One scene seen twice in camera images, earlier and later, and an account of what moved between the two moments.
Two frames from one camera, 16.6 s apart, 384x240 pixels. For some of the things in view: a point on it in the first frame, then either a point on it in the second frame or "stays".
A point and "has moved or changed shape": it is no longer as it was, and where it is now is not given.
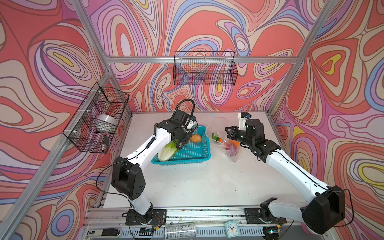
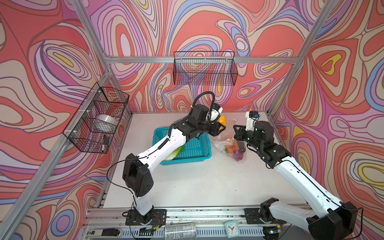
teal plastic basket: [192, 152] stays
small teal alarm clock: [232, 229] stays
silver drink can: [179, 231] stays
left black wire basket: [95, 124] stays
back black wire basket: [204, 68] stays
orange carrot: [215, 136] -> [229, 149]
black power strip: [104, 233] stays
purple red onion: [232, 149] -> [238, 155]
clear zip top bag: [215, 129] has moved or changed shape
